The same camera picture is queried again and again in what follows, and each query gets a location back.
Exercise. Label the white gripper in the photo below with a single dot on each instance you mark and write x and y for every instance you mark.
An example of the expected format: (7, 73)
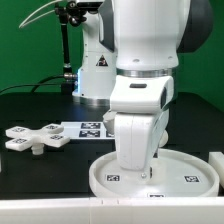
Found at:
(137, 118)

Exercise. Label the white round table top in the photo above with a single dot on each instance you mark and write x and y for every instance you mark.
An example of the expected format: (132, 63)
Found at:
(174, 174)

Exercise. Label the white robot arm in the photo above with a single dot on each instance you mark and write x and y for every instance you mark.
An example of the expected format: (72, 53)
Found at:
(131, 49)

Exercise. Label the white marker tag sheet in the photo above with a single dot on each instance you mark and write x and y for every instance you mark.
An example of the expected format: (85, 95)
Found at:
(86, 130)

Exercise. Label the white obstacle fence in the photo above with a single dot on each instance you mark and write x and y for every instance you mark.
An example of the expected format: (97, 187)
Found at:
(161, 210)

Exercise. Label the white cross-shaped table base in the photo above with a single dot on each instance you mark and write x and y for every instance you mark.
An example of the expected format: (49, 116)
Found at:
(22, 138)

